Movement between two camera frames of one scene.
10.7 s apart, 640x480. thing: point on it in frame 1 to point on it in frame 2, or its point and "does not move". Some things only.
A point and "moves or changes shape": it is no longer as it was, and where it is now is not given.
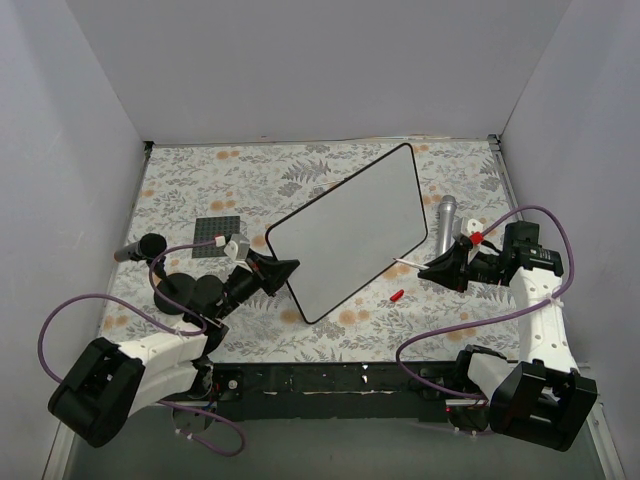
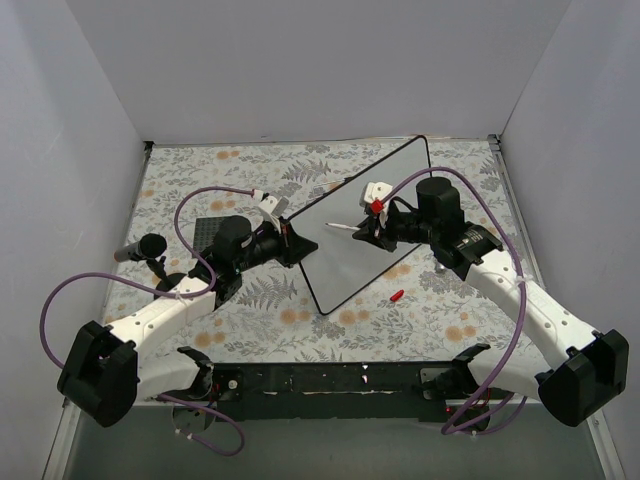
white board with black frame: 350,233 moves or changes shape
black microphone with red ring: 149,246 does not move
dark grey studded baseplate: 206,229 does not move
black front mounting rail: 334,392 does not move
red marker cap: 397,295 does not move
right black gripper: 463,267 to 382,230
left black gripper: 266,275 to 288,242
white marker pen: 412,264 to 343,226
